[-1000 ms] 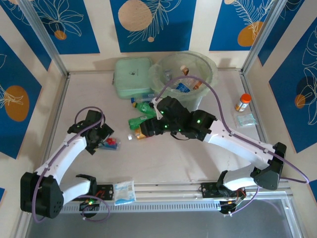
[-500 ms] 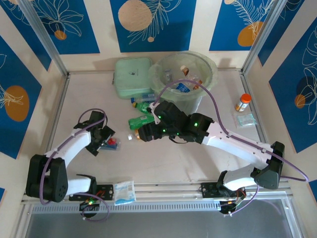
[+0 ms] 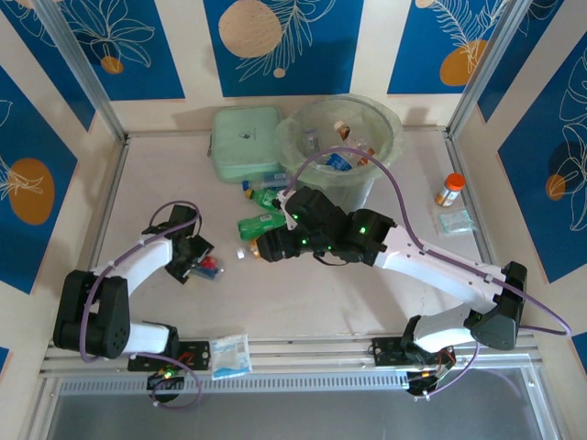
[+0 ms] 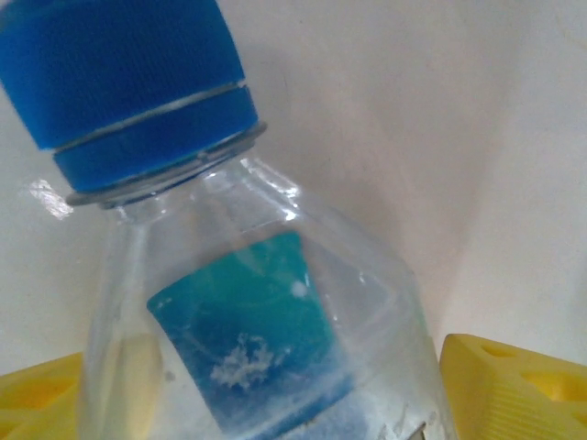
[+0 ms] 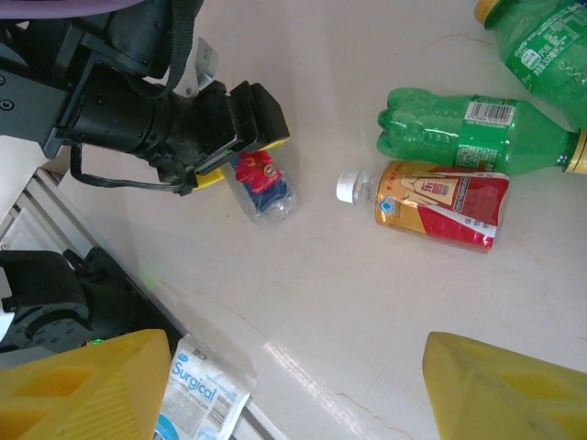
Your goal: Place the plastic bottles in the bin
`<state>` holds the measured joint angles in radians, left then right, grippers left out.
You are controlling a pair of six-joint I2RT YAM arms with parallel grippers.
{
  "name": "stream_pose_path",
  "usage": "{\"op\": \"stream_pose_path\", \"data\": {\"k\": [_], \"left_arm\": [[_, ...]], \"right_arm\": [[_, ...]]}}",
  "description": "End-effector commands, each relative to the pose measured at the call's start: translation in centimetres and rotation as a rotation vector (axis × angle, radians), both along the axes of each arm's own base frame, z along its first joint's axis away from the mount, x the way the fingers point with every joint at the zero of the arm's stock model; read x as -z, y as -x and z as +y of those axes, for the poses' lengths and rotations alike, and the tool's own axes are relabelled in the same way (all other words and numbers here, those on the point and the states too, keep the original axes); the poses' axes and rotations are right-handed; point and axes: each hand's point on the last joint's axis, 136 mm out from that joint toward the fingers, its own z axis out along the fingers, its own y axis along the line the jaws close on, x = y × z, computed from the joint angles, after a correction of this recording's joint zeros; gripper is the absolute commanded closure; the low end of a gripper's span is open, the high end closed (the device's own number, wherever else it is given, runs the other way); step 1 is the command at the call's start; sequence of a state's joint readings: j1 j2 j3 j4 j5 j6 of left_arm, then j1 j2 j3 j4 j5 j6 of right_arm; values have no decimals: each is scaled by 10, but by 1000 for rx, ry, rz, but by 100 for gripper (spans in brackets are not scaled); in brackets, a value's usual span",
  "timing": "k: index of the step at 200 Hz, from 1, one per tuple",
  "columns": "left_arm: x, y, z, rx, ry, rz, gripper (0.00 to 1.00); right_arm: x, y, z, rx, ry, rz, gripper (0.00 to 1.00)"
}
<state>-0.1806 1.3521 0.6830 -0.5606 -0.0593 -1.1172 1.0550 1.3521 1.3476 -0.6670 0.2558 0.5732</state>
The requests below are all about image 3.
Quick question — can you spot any green bottle yellow cap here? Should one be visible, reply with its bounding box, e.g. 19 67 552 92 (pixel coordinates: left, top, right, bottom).
245 186 289 213

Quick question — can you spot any grey-green plastic bin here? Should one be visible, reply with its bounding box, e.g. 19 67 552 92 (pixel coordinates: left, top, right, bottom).
287 93 401 216

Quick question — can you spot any green bin liner bag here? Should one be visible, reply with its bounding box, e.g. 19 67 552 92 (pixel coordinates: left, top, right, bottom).
274 93 405 184

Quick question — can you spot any clear bottle light blue label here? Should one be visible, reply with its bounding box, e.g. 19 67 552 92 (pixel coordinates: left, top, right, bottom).
241 171 293 192

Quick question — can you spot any white blue wipes packet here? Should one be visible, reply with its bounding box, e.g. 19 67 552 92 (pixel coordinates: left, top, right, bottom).
209 333 254 381

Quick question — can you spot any mint green zip case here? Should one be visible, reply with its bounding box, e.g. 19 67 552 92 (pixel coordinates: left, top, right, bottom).
209 105 283 183

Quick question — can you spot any orange cap pill bottle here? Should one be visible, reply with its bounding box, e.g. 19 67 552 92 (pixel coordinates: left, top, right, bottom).
434 172 466 208

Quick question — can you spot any clear plastic bottle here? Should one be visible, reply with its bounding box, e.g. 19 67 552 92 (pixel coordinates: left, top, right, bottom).
301 126 323 153

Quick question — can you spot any grey metal panel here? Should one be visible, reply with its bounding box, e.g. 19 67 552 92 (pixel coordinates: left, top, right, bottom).
43 366 559 440

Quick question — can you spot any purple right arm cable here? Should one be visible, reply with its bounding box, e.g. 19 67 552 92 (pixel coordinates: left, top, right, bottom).
282 147 573 401

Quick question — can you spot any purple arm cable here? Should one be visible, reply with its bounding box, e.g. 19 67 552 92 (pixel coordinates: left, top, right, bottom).
282 147 573 401
78 200 205 410

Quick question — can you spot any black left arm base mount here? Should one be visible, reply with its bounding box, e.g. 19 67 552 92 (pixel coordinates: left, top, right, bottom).
127 337 213 404

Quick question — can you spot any aluminium side rail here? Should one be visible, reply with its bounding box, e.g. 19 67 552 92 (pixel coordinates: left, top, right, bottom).
443 130 517 331
39 135 132 368

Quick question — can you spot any aluminium front rail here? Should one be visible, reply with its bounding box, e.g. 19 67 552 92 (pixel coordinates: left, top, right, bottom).
39 332 545 380

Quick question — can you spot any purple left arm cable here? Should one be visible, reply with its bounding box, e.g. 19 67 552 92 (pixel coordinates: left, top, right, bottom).
78 200 205 410

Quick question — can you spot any slotted grey cable duct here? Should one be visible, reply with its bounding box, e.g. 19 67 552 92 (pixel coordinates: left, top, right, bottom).
58 371 410 396

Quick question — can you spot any aluminium frame post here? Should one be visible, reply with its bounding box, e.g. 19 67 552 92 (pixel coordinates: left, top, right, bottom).
34 0 128 144
447 0 538 138

